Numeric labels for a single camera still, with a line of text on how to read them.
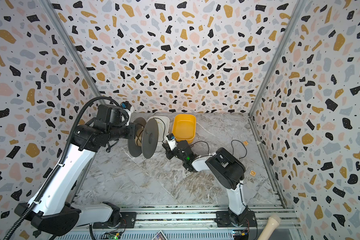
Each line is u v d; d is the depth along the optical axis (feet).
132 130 1.95
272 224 2.31
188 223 2.41
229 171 1.69
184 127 3.58
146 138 2.27
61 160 1.29
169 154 2.68
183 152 2.35
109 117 1.58
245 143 3.39
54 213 1.25
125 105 1.92
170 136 2.56
